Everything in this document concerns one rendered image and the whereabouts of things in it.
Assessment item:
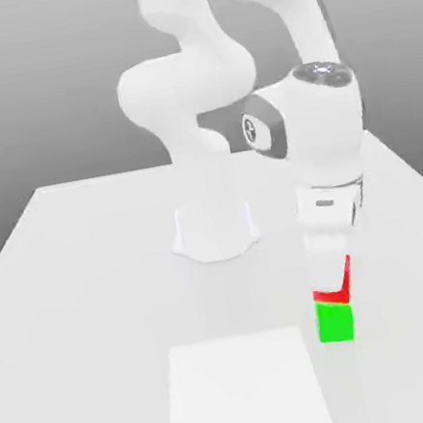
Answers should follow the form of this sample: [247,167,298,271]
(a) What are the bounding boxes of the small green cube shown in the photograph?
[312,297,359,347]

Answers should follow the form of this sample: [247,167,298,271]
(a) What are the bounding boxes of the small red cube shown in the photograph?
[306,253,360,311]

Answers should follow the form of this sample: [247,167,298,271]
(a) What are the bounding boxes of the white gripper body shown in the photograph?
[290,175,373,240]

